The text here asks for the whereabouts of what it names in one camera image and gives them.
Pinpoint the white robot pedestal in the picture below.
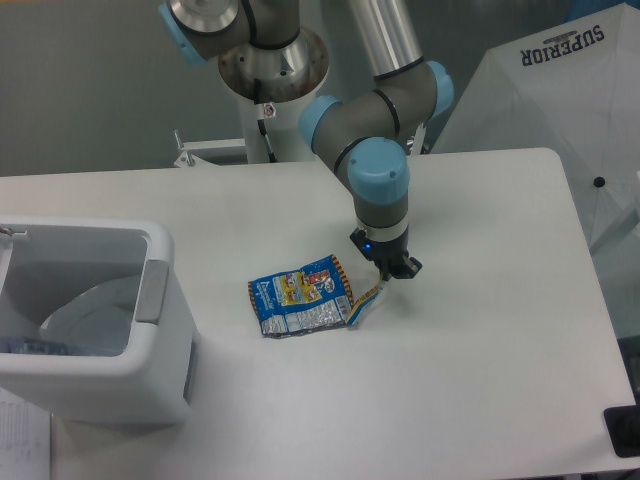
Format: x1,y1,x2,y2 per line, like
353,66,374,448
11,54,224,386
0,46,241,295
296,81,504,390
236,93,315,164

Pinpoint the black device at edge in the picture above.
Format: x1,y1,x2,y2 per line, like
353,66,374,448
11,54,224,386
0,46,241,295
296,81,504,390
603,405,639,458

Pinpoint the blue snack wrapper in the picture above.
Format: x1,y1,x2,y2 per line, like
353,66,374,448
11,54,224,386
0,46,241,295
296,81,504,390
248,254,386,338

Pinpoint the white trash can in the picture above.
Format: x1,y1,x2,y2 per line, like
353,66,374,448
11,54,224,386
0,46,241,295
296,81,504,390
1,215,199,425

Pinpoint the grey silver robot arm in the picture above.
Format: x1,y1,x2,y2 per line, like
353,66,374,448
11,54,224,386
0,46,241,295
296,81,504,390
159,1,454,280

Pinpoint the white Superior umbrella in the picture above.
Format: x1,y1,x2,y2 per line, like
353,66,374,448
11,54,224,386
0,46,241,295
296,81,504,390
433,4,639,251

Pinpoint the printed paper sheet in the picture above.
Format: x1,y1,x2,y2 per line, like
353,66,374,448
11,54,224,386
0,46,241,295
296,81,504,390
1,389,51,479

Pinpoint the white mounting bracket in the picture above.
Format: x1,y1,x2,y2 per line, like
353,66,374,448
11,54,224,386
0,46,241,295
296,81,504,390
173,123,432,168

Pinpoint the clear crushed plastic bottle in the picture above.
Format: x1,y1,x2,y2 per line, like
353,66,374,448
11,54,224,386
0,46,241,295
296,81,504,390
0,336,75,356

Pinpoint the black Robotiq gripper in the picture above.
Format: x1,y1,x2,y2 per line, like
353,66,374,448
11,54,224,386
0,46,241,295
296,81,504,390
350,228,423,280

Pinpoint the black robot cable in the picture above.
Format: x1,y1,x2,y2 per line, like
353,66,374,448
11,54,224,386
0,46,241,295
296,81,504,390
252,77,279,164

